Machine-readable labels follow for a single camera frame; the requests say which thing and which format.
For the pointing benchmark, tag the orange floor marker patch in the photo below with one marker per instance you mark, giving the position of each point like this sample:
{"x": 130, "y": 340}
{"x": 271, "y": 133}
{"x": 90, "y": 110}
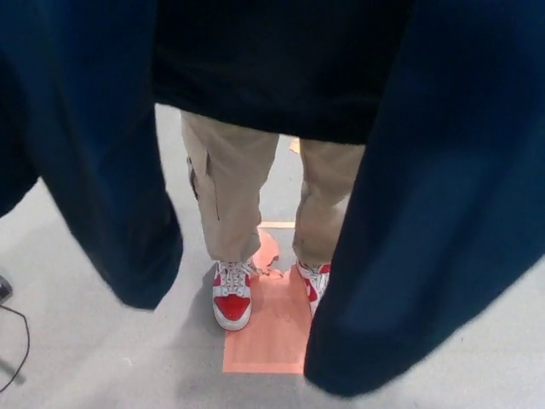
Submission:
{"x": 268, "y": 336}

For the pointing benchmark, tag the red white sneaker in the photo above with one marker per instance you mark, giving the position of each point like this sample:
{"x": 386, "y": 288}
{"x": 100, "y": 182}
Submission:
{"x": 313, "y": 285}
{"x": 232, "y": 307}

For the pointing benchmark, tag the red white left sneaker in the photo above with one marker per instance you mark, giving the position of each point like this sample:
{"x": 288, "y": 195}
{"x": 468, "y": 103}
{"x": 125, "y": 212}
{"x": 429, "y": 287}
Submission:
{"x": 313, "y": 285}

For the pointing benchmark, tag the black sweater with white label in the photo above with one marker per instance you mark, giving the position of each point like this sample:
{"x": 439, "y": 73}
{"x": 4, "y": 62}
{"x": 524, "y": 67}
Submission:
{"x": 272, "y": 64}

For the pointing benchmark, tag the red white right sneaker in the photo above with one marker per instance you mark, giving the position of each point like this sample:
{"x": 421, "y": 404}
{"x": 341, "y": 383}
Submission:
{"x": 232, "y": 307}

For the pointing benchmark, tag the navy blue coat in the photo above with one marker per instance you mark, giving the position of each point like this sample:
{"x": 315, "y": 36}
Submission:
{"x": 426, "y": 213}

